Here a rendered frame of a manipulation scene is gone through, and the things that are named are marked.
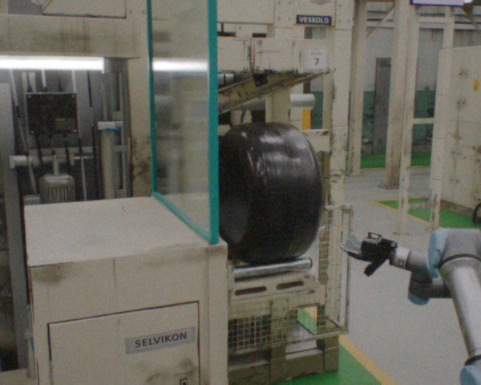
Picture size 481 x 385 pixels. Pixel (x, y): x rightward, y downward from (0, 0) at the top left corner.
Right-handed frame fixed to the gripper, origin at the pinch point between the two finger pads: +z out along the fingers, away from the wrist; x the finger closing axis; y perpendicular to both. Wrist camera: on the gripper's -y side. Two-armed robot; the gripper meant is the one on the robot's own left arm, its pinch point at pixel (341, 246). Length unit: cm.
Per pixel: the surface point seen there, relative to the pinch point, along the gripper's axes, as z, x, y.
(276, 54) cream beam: 48, -41, 57
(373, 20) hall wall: 302, -1032, -124
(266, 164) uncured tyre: 26.2, 10.0, 32.6
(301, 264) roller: 14.4, 2.6, -11.3
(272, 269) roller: 22.3, 12.4, -10.0
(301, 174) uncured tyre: 15.8, 3.2, 27.8
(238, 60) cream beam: 58, -27, 57
